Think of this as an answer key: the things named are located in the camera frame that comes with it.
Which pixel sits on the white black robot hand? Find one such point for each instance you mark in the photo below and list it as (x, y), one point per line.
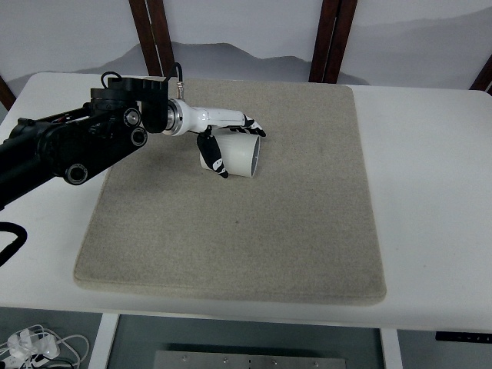
(184, 118)

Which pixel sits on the white cup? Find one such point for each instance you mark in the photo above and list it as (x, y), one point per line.
(239, 152)

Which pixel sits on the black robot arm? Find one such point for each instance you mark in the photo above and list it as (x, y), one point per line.
(79, 144)

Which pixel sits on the beige felt mat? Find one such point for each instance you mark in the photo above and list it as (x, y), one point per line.
(301, 230)

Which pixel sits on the black control panel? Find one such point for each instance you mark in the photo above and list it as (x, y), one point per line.
(468, 337)

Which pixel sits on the dark wooden frame left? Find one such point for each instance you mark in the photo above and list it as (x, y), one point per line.
(153, 34)

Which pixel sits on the dark wooden frame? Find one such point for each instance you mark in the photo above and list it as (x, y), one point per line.
(153, 34)
(334, 26)

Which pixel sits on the dark wooden post far left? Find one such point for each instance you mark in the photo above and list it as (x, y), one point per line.
(7, 97)

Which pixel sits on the dark wooden post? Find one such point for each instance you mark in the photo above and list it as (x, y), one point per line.
(483, 81)
(7, 97)

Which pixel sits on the dark wooden frame right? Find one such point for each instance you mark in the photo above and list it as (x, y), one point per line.
(334, 26)

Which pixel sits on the grey metal base plate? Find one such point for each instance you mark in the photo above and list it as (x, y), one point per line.
(190, 359)

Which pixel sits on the white power adapter with cables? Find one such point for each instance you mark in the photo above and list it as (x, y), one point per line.
(40, 347)

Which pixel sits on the dark wooden post far right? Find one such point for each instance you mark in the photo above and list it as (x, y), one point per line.
(483, 81)

